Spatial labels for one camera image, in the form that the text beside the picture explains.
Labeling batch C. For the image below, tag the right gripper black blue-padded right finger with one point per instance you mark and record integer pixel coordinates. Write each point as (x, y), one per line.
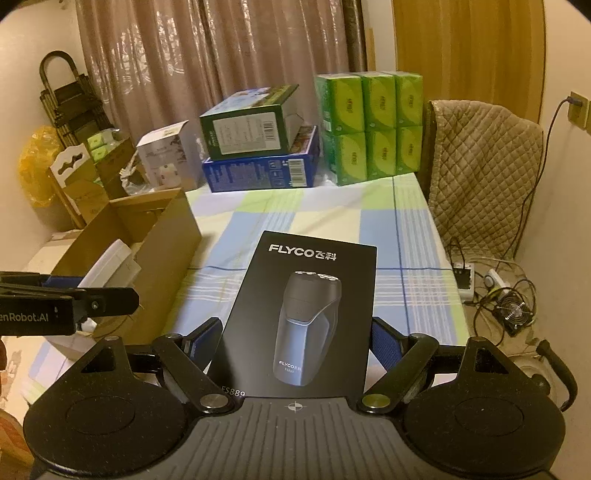
(406, 360)

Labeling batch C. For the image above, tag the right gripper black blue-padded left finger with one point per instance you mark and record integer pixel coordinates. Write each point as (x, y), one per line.
(182, 362)

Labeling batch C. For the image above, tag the black shaver box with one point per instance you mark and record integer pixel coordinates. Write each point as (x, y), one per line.
(300, 325)

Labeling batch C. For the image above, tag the white charger adapter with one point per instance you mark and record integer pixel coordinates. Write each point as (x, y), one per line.
(116, 267)

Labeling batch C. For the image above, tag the checked bed sheet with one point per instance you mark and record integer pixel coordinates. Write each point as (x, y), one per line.
(415, 289)

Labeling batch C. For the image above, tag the white power strip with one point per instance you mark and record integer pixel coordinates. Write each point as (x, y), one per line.
(464, 274)

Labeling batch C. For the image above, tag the black small fan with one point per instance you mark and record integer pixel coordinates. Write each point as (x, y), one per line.
(513, 313)

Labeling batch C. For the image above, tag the round white plug adapter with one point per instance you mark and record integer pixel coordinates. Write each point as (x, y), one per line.
(493, 280)

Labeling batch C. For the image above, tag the brown cardboard box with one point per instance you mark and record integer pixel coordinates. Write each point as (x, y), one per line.
(145, 242)

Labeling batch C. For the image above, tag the white cut-out cardboard box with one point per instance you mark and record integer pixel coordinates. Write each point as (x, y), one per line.
(78, 185)

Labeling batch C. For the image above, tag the yellow plastic bag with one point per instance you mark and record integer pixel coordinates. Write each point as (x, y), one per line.
(35, 160)

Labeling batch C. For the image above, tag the white printed box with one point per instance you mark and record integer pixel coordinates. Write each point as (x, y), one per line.
(172, 156)

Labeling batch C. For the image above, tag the black folding cart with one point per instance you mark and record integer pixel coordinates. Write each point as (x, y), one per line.
(74, 110)

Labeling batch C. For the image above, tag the beige quilted chair cover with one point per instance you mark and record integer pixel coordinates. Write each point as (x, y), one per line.
(485, 164)

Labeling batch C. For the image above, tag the blue product box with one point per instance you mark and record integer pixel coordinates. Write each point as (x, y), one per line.
(296, 169)

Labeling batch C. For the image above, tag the green tissue pack bundle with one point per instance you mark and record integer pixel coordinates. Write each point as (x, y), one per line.
(372, 124)

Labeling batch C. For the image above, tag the green product box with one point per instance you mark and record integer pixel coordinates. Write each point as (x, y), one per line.
(261, 121)

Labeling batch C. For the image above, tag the pink-brown curtain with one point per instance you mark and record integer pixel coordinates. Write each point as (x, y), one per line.
(155, 63)

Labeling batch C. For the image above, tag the wooden door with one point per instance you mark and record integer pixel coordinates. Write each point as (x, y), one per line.
(489, 51)

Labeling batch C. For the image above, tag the glass kettle with black handle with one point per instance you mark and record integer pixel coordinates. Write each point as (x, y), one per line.
(550, 373)

